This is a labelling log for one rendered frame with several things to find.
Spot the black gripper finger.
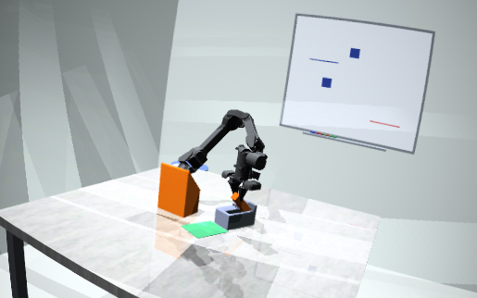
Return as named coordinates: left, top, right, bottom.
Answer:
left=228, top=180, right=242, bottom=195
left=238, top=186, right=248, bottom=202

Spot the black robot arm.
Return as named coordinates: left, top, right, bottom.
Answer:
left=178, top=109, right=268, bottom=174

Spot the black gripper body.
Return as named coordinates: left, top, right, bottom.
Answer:
left=221, top=162, right=261, bottom=191

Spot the orange l-shaped part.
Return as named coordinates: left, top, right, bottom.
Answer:
left=231, top=192, right=251, bottom=212

